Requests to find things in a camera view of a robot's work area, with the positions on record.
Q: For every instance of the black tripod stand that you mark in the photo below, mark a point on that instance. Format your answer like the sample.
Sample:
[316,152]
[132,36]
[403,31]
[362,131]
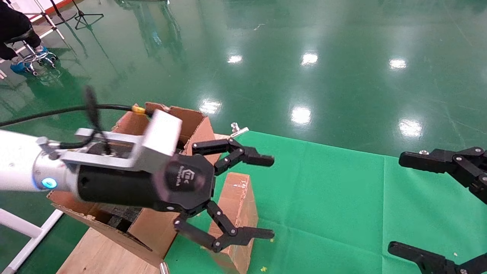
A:
[81,14]

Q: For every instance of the white table frame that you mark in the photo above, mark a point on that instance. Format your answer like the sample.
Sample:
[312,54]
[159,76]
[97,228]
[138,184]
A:
[23,224]

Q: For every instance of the seated person in black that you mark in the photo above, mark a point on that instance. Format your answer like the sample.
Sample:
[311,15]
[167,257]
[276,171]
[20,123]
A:
[11,23]

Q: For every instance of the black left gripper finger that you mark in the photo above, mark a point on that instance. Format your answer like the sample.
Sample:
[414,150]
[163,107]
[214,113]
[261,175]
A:
[243,154]

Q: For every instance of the green cloth mat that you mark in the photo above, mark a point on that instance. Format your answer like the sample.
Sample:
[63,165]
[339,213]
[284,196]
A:
[323,190]

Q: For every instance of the large open cardboard carton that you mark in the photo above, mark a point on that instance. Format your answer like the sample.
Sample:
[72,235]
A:
[152,228]

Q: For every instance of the small taped cardboard box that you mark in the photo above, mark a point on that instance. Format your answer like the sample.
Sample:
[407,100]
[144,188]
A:
[239,198]

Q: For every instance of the chrome wheeled stool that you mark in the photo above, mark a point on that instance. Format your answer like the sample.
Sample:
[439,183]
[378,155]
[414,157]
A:
[34,57]

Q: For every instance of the wooden board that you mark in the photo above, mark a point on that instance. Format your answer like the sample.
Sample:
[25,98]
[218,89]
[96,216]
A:
[95,255]

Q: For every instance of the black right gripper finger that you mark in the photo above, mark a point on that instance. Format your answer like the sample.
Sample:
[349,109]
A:
[430,262]
[456,163]

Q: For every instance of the black foam block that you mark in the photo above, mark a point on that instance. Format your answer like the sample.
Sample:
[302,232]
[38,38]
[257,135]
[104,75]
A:
[121,220]

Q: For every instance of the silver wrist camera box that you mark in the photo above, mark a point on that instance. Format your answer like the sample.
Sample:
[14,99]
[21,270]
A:
[159,137]

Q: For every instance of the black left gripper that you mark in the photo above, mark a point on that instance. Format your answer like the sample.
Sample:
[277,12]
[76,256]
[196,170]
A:
[133,186]

